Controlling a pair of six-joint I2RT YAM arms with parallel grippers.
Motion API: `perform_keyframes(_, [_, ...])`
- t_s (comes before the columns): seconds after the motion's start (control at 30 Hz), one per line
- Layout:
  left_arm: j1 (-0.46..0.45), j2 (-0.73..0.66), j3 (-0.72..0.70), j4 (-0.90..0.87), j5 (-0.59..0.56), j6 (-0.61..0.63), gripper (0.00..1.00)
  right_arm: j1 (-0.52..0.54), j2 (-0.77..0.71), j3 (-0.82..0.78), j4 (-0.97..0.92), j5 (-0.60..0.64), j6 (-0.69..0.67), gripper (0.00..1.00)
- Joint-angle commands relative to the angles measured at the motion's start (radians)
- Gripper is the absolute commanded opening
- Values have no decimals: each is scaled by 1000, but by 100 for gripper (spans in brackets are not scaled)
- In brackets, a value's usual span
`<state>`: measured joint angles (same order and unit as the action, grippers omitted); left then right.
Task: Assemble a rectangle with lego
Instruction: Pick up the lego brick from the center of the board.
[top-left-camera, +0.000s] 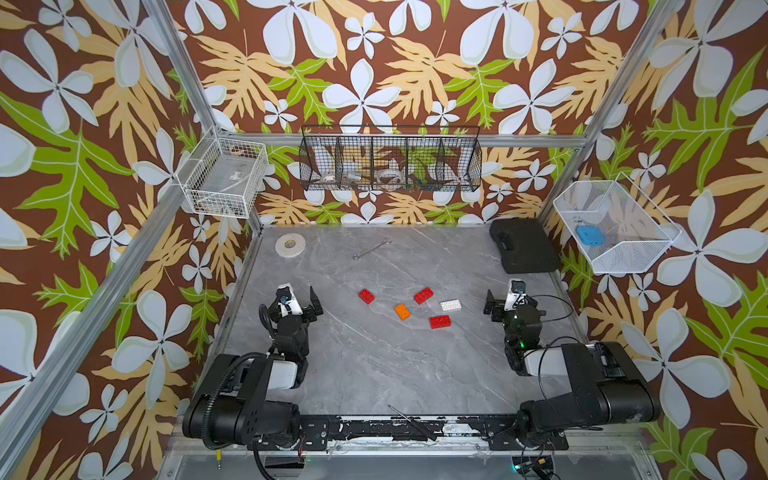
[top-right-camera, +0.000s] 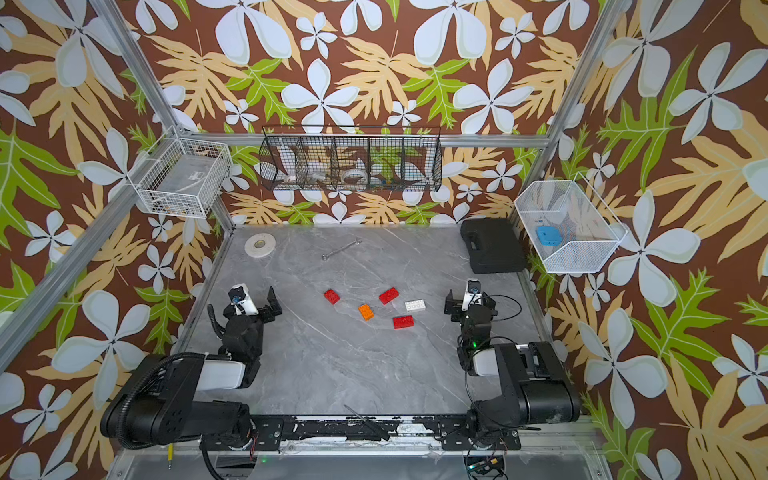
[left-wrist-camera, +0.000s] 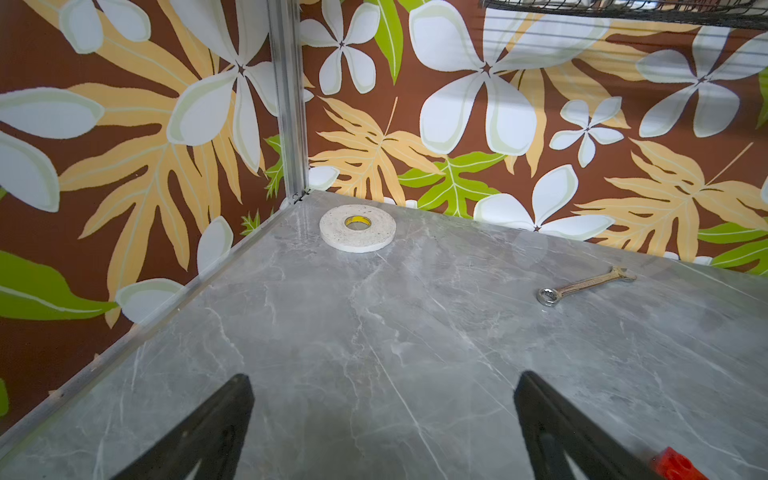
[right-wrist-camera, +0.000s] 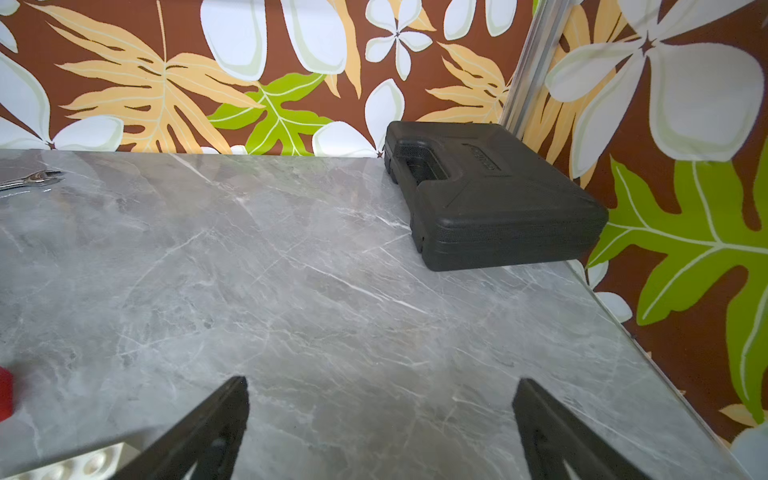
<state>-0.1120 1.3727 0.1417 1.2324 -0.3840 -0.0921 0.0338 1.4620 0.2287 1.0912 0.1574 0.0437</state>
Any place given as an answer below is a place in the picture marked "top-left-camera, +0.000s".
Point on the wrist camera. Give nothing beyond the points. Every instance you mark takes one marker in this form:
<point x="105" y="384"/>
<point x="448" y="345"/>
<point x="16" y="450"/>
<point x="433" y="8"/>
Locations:
<point x="512" y="301"/>
<point x="295" y="308"/>

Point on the orange lego brick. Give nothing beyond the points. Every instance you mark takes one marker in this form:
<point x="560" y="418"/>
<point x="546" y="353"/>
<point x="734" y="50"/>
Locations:
<point x="402" y="312"/>

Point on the black plastic case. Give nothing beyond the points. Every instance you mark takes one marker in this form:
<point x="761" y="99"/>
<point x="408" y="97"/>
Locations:
<point x="524" y="246"/>

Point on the white wire basket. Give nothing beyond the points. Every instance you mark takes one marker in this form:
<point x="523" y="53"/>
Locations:
<point x="637" y="231"/>
<point x="221" y="176"/>

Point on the white wire basket right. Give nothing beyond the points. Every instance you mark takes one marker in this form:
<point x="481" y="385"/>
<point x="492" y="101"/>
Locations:
<point x="637" y="231"/>

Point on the white wire basket left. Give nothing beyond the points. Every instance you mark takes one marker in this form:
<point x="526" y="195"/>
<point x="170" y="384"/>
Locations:
<point x="221" y="176"/>

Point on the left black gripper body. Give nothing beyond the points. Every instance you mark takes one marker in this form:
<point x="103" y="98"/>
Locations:
<point x="306" y="317"/>

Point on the white lego brick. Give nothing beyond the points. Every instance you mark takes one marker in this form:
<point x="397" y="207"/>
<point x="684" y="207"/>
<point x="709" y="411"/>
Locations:
<point x="450" y="305"/>

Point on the white tape roll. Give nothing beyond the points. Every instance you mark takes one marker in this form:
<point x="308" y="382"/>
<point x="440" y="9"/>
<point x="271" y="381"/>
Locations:
<point x="290" y="245"/>

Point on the aluminium frame post left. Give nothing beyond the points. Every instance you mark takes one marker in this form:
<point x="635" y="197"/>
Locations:
<point x="111" y="292"/>

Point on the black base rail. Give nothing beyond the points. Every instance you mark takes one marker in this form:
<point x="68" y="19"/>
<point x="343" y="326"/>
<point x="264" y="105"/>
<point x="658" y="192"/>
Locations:
<point x="483" y="432"/>

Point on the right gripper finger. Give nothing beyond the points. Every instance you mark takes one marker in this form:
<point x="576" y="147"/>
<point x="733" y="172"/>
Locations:
<point x="518" y="288"/>
<point x="490" y="303"/>

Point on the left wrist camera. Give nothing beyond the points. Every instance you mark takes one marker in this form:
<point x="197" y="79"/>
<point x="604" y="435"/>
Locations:
<point x="295" y="308"/>

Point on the aluminium frame post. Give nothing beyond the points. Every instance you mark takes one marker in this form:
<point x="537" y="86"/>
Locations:
<point x="111" y="292"/>
<point x="629" y="68"/>

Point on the red lego brick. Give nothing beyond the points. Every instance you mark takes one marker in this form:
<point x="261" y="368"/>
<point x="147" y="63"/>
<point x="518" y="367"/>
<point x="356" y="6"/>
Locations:
<point x="423" y="296"/>
<point x="366" y="296"/>
<point x="439" y="322"/>

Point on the aluminium frame post right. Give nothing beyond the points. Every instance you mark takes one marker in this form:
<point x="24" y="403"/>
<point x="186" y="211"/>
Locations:
<point x="629" y="68"/>

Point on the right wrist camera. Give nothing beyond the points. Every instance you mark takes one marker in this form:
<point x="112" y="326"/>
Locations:
<point x="512" y="301"/>

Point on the black wire basket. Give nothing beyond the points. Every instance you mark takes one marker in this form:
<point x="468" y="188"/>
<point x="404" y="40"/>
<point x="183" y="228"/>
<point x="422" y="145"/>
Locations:
<point x="390" y="158"/>

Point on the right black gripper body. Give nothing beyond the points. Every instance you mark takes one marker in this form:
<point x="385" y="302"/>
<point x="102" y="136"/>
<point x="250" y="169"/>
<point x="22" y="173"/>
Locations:
<point x="507" y="320"/>

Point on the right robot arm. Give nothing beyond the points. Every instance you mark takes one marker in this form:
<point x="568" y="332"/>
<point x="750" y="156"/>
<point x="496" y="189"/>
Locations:
<point x="606" y="387"/>

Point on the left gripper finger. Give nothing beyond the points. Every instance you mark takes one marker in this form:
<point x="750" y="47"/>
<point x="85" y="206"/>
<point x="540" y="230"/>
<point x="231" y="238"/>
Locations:
<point x="315" y="308"/>
<point x="283" y="299"/>

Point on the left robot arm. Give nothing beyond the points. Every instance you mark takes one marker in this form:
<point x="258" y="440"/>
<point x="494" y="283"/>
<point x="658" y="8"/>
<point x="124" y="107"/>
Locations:
<point x="230" y="406"/>

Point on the blue object in basket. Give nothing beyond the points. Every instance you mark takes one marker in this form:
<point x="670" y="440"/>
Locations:
<point x="590" y="235"/>

